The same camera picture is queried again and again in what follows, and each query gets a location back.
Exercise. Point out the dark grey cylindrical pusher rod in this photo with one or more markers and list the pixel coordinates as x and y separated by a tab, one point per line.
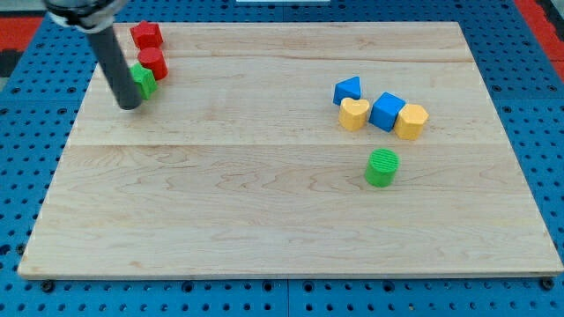
108	52

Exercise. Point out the light wooden board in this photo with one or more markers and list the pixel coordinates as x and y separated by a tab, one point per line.
237	167

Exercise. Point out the green star block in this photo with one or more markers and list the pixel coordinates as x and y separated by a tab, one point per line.
144	80

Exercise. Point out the red cylinder block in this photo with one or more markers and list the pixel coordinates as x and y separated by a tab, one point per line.
154	60

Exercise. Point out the red star block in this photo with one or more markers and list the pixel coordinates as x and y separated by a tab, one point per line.
146	35

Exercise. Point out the blue triangle block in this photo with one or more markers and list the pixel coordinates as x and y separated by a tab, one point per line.
349	88

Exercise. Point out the yellow heart block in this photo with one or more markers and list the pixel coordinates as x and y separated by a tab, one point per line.
353	113

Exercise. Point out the blue cube block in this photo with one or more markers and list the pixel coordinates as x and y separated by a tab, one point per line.
385	111

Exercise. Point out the green cylinder block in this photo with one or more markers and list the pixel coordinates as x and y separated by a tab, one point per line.
381	167

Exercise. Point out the yellow hexagon block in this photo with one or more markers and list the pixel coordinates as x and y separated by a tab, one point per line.
410	121

